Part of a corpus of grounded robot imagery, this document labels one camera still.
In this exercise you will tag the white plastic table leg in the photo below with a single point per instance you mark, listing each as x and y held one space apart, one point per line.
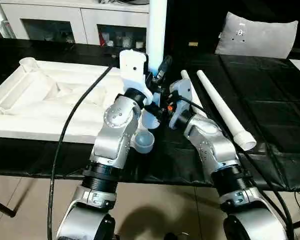
190 85
157 30
220 100

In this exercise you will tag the white plastic table top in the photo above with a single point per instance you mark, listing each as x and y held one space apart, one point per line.
27 112

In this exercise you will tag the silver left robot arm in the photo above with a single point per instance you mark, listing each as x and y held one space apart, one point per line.
112 140

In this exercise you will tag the white cup behind glass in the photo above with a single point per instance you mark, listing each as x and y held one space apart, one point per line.
139 44

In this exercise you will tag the black box with yellow label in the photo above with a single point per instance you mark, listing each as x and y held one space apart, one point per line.
195 25

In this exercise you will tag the red bottle behind glass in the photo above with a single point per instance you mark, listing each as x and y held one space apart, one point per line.
103 39

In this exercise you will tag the grey helmet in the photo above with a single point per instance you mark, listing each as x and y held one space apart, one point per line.
132 1

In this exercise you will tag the black work mat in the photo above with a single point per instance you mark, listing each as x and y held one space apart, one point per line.
265 100

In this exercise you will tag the white glass-door cabinet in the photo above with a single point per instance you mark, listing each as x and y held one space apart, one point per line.
85 17

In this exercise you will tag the grey cushion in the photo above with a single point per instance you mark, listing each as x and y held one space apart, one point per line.
257 37

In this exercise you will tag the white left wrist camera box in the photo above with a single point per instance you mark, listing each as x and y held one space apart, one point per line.
132 67

